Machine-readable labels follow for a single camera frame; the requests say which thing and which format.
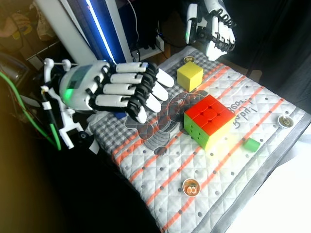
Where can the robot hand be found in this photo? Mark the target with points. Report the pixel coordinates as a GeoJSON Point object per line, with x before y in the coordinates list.
{"type": "Point", "coordinates": [77, 82]}
{"type": "Point", "coordinates": [215, 26]}

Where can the yellow cube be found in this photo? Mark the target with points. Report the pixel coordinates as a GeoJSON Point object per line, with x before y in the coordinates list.
{"type": "Point", "coordinates": [188, 76]}

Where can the Rubik's cube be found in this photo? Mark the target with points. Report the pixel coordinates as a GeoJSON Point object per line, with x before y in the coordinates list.
{"type": "Point", "coordinates": [209, 114]}

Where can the green cylinder block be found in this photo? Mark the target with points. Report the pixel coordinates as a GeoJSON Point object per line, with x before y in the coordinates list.
{"type": "Point", "coordinates": [251, 144]}

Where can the small toy food bowl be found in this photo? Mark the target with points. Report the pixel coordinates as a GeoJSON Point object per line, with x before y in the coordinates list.
{"type": "Point", "coordinates": [285, 121]}
{"type": "Point", "coordinates": [191, 187]}
{"type": "Point", "coordinates": [189, 59]}

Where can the white power strip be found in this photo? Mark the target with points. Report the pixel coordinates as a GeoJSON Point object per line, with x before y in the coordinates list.
{"type": "Point", "coordinates": [160, 43]}

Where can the white column with blue light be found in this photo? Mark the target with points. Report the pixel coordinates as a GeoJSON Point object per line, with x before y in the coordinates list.
{"type": "Point", "coordinates": [63, 24]}

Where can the grey quilt with printed bear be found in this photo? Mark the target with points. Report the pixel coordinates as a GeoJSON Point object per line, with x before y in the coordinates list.
{"type": "Point", "coordinates": [218, 170]}

